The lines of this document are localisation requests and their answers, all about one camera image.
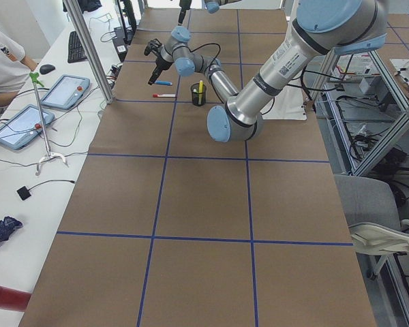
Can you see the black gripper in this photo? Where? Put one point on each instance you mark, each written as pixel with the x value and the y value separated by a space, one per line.
pixel 183 5
pixel 160 63

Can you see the blue marker pen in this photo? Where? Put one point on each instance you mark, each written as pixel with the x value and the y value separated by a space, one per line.
pixel 161 82

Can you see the red capped white marker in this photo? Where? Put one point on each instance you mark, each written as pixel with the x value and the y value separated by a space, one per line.
pixel 164 95

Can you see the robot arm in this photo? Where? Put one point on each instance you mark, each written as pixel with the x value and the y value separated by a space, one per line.
pixel 212 6

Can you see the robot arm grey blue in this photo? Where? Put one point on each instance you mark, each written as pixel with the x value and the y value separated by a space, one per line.
pixel 316 28

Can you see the yellow highlighter pen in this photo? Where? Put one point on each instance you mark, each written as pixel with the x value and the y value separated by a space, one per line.
pixel 200 92

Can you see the black mesh pen cup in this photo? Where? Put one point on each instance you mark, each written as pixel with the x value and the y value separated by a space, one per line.
pixel 194 94

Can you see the black keyboard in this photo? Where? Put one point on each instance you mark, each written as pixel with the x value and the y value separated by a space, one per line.
pixel 76 52

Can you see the teach pendant tablet far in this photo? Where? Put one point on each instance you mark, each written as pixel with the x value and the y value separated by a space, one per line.
pixel 66 92

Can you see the teach pendant tablet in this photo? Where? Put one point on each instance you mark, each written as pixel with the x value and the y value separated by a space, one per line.
pixel 21 129
pixel 66 92

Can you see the black computer mouse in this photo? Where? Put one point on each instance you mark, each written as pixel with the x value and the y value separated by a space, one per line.
pixel 46 68

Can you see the teach pendant tablet near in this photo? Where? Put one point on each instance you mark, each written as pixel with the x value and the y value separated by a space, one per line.
pixel 21 129

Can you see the person in white shirt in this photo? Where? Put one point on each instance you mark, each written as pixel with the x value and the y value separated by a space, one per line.
pixel 15 67

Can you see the small black square device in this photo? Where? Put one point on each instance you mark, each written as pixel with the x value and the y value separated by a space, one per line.
pixel 23 193

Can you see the folded blue umbrella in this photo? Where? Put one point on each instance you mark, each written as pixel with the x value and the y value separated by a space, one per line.
pixel 8 225

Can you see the grey office chair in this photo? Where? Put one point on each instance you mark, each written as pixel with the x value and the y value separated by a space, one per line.
pixel 373 219

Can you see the red cylinder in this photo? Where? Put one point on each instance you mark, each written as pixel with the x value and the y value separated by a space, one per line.
pixel 13 300

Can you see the aluminium frame post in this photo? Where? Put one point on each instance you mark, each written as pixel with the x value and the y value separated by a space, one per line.
pixel 82 30

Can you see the green handled reacher grabber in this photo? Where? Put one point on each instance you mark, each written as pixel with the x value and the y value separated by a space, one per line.
pixel 50 155

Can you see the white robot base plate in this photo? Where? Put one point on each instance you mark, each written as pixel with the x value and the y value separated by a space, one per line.
pixel 287 105

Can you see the aluminium frame rack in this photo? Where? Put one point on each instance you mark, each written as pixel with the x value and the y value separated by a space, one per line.
pixel 365 117

